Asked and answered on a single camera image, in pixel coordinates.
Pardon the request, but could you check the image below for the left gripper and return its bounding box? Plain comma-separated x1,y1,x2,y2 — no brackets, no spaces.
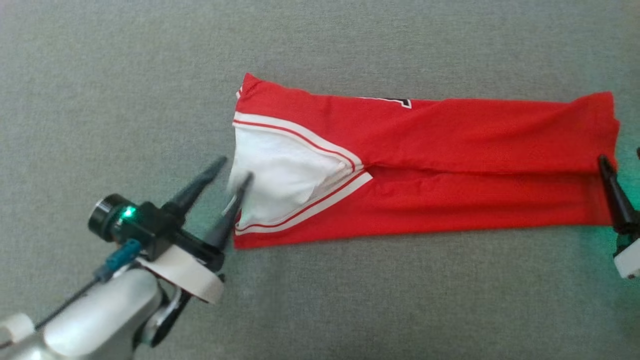
136,156,254,349

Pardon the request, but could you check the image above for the blue left cable connector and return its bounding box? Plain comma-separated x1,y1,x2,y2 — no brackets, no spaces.
95,239,143,282

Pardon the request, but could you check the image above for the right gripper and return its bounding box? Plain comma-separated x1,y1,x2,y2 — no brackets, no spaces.
597,147,640,280

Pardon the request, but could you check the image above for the red jersey with white trim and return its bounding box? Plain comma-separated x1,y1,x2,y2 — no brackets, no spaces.
227,72,621,251

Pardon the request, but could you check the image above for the grey fabric sofa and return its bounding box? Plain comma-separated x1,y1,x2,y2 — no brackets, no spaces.
0,0,640,360

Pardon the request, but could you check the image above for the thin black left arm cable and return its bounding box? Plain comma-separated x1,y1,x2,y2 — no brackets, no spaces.
34,277,101,332

